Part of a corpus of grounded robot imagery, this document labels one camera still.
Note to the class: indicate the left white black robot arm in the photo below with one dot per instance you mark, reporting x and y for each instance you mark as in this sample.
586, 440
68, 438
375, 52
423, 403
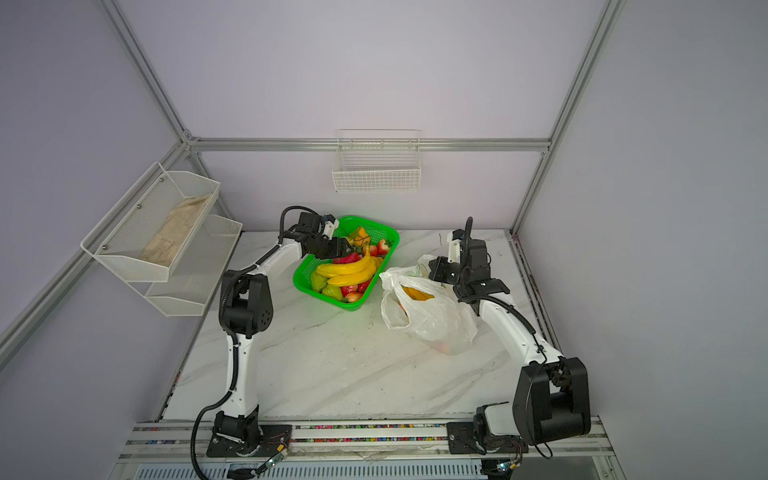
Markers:
246, 310

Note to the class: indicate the green plastic basket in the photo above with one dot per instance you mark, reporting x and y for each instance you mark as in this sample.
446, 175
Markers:
347, 225

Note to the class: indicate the yellow banana bunch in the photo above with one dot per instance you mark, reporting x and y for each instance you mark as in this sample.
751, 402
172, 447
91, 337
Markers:
409, 296
344, 275

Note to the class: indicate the white lemon print plastic bag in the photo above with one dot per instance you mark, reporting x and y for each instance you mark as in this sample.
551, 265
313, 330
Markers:
443, 323

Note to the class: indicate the white wire wall basket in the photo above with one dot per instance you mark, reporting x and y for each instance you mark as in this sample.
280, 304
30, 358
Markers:
377, 161

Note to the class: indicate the beige cloth in shelf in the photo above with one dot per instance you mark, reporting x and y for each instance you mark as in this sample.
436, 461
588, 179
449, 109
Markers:
166, 244

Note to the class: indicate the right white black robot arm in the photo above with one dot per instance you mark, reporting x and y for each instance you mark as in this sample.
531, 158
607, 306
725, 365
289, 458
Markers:
551, 400

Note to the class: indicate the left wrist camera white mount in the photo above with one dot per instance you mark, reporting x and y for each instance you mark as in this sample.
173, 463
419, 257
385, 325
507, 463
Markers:
329, 225

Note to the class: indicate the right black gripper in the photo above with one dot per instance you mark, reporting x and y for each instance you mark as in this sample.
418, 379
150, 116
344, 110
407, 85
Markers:
437, 266

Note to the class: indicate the red dragon fruit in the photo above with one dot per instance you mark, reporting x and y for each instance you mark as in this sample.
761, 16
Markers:
352, 258

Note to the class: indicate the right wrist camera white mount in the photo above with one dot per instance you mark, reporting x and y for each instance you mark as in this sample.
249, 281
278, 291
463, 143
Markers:
455, 246

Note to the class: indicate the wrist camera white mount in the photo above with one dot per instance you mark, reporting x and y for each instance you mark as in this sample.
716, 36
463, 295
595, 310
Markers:
329, 225
455, 246

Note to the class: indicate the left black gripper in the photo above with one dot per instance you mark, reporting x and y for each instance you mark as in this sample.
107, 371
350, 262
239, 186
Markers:
339, 249

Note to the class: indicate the white mesh shelf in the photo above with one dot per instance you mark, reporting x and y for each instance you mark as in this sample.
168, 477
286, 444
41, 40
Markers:
118, 240
194, 281

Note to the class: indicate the upper white mesh shelf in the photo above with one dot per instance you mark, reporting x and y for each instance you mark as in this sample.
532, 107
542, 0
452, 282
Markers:
118, 240

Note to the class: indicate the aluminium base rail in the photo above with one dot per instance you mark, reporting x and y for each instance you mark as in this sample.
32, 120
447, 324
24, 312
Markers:
364, 449

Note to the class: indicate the lower white mesh shelf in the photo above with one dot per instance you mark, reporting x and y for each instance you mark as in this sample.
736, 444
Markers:
194, 281

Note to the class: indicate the green pear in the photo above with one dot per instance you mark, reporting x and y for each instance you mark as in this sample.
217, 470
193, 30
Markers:
333, 292

